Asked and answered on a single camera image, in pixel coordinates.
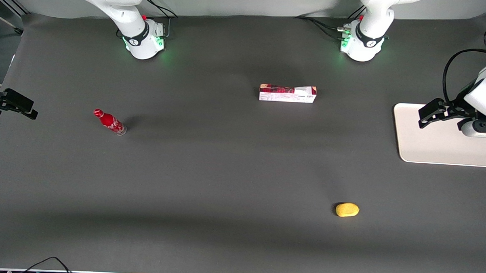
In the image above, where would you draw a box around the black base cable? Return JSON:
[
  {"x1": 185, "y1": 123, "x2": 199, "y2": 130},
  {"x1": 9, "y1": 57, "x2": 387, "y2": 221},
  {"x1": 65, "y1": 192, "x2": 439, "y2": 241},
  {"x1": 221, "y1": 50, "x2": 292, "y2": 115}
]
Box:
[
  {"x1": 294, "y1": 15, "x2": 352, "y2": 41},
  {"x1": 143, "y1": 0, "x2": 179, "y2": 19}
]

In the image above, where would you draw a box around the black table edge cable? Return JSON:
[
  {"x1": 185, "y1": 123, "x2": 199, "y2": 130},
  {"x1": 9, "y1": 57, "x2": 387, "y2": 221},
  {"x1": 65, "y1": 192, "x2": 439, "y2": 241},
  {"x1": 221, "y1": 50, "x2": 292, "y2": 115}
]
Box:
[{"x1": 20, "y1": 256, "x2": 74, "y2": 273}]

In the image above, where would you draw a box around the red tartan cookie box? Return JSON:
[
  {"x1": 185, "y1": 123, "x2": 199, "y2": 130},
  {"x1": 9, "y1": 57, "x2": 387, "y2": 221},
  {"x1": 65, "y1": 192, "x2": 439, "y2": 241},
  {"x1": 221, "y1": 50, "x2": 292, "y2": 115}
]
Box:
[{"x1": 259, "y1": 84, "x2": 318, "y2": 103}]

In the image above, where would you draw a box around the red cola bottle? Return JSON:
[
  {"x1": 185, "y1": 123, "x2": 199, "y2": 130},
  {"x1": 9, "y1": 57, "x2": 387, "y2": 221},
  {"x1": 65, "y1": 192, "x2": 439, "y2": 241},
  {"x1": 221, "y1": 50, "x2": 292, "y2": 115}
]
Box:
[{"x1": 92, "y1": 108, "x2": 128, "y2": 136}]

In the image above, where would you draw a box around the cream plastic tray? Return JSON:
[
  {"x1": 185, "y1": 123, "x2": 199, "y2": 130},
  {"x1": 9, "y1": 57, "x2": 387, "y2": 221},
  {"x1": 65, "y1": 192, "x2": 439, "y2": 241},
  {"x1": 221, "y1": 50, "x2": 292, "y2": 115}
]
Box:
[{"x1": 391, "y1": 103, "x2": 486, "y2": 167}]

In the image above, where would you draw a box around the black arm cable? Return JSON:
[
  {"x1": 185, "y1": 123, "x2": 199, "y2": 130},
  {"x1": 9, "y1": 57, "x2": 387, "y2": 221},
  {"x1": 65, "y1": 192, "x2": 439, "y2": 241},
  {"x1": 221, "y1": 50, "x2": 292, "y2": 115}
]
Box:
[{"x1": 442, "y1": 47, "x2": 486, "y2": 107}]

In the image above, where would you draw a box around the yellow sponge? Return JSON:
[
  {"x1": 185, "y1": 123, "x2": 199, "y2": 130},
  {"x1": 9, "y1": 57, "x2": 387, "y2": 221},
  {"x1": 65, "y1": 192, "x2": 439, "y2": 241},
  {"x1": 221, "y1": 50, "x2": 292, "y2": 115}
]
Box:
[{"x1": 335, "y1": 202, "x2": 360, "y2": 218}]

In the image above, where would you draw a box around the light grey backdrop cloth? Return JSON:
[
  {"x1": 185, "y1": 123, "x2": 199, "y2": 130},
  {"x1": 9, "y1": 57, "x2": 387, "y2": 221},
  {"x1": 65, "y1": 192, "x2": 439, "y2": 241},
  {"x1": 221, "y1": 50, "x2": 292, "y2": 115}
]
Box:
[{"x1": 0, "y1": 0, "x2": 486, "y2": 33}]

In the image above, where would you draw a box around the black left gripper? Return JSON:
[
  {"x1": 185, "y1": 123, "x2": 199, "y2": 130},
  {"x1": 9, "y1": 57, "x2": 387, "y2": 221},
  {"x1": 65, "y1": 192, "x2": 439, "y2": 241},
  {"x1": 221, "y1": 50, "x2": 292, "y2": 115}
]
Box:
[{"x1": 418, "y1": 92, "x2": 478, "y2": 131}]

